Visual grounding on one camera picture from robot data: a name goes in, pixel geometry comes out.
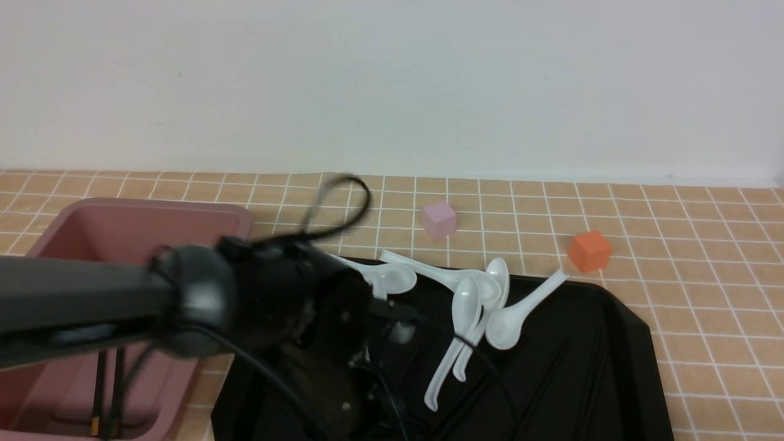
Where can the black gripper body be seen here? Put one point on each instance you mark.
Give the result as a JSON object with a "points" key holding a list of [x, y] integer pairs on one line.
{"points": [[311, 326]]}

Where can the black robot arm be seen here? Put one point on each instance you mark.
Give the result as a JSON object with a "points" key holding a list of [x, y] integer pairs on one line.
{"points": [[183, 302]]}

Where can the white soup spoon far left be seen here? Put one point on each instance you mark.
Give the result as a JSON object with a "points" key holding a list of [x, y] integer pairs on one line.
{"points": [[385, 279]]}

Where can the white soup spoon centre long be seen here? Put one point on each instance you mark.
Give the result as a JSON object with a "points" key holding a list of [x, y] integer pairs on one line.
{"points": [[466, 312]]}

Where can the pink cube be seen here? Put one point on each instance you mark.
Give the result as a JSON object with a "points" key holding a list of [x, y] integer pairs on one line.
{"points": [[439, 220]]}

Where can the white soup spoon top middle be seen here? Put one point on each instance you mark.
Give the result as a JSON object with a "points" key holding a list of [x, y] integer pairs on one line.
{"points": [[490, 290]]}

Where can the white soup spoon right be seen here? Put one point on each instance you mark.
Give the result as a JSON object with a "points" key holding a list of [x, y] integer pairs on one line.
{"points": [[504, 326]]}

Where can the white soup spoon behind centre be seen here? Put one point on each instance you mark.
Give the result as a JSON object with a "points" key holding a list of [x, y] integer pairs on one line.
{"points": [[498, 270]]}

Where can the black chopstick left in bin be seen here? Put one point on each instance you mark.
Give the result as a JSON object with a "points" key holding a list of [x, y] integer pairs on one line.
{"points": [[99, 390]]}

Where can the black chopstick on tray right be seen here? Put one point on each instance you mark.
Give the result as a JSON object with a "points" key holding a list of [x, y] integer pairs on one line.
{"points": [[522, 417]]}

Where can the pink plastic bin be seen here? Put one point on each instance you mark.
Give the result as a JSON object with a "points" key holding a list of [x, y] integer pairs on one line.
{"points": [[54, 401]]}

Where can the black plastic tray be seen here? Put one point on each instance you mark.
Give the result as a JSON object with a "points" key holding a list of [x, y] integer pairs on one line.
{"points": [[607, 386]]}

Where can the orange cube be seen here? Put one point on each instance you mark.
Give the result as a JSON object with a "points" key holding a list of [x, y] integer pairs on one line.
{"points": [[590, 252]]}

